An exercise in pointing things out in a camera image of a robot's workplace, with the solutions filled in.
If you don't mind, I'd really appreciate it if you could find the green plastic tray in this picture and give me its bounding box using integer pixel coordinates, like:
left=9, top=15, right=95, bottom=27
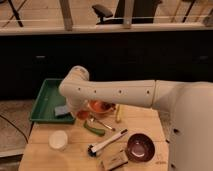
left=29, top=78, right=75, bottom=124

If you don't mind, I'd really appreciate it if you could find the small cardboard box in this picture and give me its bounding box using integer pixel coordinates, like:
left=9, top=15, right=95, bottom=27
left=102, top=150, right=128, bottom=171

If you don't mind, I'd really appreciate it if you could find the dark brown bowl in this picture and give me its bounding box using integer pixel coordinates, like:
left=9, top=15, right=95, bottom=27
left=125, top=133, right=155, bottom=162

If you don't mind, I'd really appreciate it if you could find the black office chair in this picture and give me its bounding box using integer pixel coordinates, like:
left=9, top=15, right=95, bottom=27
left=92, top=0, right=162, bottom=25

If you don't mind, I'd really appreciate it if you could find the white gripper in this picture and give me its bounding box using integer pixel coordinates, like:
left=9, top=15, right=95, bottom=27
left=66, top=98, right=86, bottom=115

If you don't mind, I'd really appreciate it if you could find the yellow corn cob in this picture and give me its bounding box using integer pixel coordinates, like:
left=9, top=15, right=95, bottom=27
left=115, top=105, right=121, bottom=123

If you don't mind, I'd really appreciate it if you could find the black floor cable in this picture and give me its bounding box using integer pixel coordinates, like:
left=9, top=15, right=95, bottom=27
left=0, top=114, right=30, bottom=144

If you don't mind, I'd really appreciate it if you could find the white paper cup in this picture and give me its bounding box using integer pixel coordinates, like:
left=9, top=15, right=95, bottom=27
left=49, top=130, right=68, bottom=150

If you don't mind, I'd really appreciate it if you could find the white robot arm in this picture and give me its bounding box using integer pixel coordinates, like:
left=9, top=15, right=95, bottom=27
left=59, top=66, right=213, bottom=171

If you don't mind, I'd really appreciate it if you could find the orange-red apple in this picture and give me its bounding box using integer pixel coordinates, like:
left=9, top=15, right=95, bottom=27
left=77, top=110, right=89, bottom=120

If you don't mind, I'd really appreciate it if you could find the metal spoon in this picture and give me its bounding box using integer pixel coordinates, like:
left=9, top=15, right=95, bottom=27
left=90, top=116, right=116, bottom=131

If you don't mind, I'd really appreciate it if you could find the grey sponge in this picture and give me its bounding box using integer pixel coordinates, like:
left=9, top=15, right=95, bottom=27
left=54, top=105, right=69, bottom=117

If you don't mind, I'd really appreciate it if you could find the orange bowl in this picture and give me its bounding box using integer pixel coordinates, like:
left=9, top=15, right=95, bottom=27
left=88, top=101, right=115, bottom=114

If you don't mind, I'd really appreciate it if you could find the white handled brush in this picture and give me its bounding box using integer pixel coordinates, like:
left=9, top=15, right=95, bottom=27
left=88, top=129, right=128, bottom=157

